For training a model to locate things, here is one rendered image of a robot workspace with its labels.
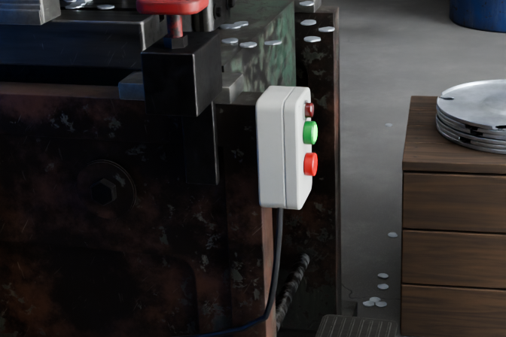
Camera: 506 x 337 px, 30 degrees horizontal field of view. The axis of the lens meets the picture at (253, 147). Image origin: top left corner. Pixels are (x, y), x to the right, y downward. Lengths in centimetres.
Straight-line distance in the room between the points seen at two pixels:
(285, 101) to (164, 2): 19
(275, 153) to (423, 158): 61
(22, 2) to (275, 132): 35
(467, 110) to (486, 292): 33
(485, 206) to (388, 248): 49
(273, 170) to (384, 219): 118
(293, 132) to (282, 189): 7
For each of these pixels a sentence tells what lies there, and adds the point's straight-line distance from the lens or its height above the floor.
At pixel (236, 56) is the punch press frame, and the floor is 64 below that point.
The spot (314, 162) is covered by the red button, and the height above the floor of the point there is 54.
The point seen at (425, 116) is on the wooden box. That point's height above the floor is 35.
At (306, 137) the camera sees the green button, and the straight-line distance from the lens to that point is 110.
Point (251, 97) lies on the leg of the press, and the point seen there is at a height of 62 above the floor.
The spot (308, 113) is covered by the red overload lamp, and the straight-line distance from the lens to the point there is 110.
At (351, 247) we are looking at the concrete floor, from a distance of 213.
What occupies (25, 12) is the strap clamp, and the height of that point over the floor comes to 72.
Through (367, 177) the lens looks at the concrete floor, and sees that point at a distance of 249.
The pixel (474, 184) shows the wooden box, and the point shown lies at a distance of 167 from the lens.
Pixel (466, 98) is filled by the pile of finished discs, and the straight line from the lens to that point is 184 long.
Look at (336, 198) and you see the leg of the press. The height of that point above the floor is 29.
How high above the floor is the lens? 96
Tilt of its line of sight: 21 degrees down
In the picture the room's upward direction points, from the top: 2 degrees counter-clockwise
